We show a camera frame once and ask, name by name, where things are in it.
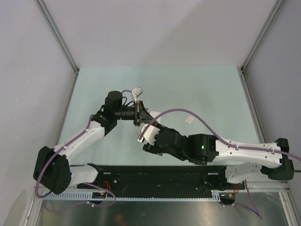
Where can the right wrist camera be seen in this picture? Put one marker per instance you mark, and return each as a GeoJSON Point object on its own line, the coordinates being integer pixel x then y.
{"type": "Point", "coordinates": [149, 135]}

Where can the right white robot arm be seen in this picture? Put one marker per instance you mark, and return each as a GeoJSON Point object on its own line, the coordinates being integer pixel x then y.
{"type": "Point", "coordinates": [255, 160]}

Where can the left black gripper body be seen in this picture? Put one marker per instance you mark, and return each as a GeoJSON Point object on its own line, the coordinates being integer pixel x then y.
{"type": "Point", "coordinates": [138, 113]}

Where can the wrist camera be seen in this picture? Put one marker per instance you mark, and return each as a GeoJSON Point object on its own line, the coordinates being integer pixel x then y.
{"type": "Point", "coordinates": [149, 135]}
{"type": "Point", "coordinates": [136, 93]}

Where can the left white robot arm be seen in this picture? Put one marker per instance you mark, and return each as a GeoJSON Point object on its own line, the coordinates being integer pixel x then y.
{"type": "Point", "coordinates": [53, 167]}

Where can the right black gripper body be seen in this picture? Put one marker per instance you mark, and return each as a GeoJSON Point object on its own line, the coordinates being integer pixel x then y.
{"type": "Point", "coordinates": [154, 148]}

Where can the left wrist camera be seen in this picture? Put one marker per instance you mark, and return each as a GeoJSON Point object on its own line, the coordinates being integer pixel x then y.
{"type": "Point", "coordinates": [136, 93]}

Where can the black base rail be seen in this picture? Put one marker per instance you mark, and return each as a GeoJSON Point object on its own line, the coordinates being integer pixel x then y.
{"type": "Point", "coordinates": [175, 182]}

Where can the white red remote control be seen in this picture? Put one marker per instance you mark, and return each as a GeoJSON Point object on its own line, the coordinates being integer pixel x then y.
{"type": "Point", "coordinates": [158, 120]}

